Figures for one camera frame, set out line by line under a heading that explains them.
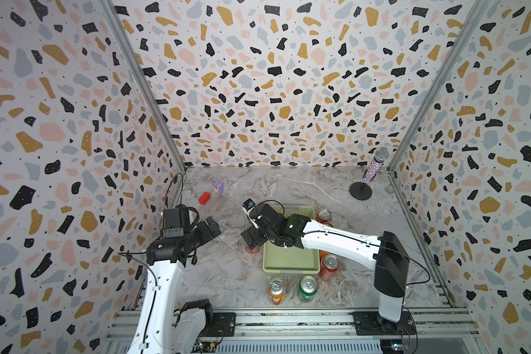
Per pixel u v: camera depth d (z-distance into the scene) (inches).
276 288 28.2
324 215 35.4
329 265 30.5
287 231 22.3
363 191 43.4
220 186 43.3
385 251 18.0
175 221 22.0
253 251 35.3
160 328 15.6
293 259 34.5
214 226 29.4
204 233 26.6
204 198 41.9
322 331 28.9
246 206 27.3
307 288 28.2
